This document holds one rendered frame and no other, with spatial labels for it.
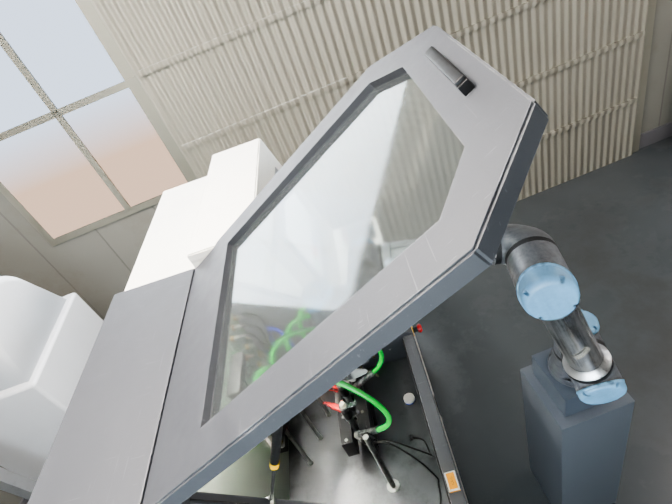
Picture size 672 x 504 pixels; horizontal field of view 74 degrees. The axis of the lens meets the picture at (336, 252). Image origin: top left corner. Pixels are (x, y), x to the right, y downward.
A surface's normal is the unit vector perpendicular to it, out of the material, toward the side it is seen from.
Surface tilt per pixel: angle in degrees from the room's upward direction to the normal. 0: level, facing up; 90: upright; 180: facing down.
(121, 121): 90
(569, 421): 0
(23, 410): 90
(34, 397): 90
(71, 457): 0
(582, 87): 90
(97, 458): 0
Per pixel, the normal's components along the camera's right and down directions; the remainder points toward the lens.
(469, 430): -0.31, -0.73
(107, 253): 0.22, 0.57
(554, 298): -0.11, 0.56
